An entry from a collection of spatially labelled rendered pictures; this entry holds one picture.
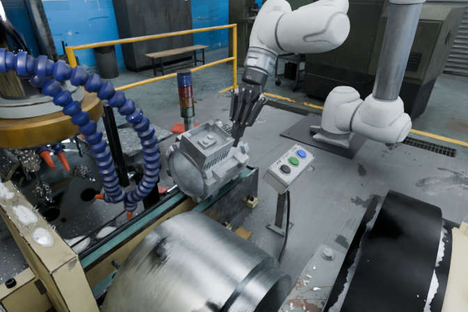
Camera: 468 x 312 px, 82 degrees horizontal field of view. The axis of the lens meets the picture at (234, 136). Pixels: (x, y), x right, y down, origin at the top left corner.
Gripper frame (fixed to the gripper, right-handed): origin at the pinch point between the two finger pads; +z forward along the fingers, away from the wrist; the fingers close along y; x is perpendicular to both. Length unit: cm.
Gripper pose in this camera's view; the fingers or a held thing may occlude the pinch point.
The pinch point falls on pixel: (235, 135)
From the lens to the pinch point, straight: 82.9
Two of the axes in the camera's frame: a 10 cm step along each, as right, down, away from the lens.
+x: 5.3, 1.2, 8.4
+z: -3.1, 9.5, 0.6
